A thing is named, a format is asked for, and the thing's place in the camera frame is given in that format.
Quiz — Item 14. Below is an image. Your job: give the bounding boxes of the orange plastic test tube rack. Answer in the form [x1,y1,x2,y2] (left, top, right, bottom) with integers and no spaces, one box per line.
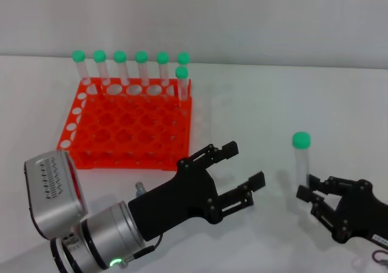
[56,77,193,172]

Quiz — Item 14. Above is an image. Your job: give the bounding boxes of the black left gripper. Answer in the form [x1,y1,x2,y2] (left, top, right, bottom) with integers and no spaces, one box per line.
[128,140,267,241]

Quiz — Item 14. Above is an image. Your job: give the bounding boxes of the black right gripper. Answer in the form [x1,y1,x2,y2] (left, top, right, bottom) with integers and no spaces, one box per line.
[296,174,388,250]

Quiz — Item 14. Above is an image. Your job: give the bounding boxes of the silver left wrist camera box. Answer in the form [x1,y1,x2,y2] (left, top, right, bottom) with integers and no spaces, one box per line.
[24,149,89,240]

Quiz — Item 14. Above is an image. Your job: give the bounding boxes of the thin dark right wrist cable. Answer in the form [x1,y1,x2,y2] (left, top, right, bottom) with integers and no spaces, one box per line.
[371,249,388,262]

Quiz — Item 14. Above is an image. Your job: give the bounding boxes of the thin black left wrist cable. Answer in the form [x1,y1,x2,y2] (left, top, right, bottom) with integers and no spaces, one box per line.
[121,235,163,263]

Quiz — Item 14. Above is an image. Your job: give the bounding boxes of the small silver connector plug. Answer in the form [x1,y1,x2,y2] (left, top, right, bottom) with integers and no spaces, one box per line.
[134,181,147,198]

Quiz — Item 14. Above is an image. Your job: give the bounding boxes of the green capped clear test tube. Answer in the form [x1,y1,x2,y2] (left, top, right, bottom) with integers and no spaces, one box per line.
[175,66,190,101]
[292,131,312,192]
[156,51,171,87]
[92,50,112,86]
[113,50,131,87]
[72,49,92,86]
[135,50,150,87]
[176,52,191,80]

